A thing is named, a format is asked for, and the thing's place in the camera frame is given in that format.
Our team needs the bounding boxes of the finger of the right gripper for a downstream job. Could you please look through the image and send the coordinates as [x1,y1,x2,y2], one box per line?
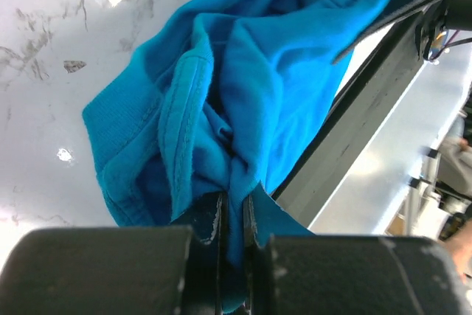
[333,0,465,66]

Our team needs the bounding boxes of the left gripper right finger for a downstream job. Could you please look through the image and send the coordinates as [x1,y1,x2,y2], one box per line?
[243,187,471,314]

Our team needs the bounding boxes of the blue t-shirt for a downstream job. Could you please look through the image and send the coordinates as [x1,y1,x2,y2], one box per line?
[83,0,389,313]

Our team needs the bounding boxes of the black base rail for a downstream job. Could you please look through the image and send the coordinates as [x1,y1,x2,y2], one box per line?
[274,14,426,233]

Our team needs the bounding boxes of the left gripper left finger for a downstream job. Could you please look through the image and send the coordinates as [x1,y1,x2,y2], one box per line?
[5,193,227,314]

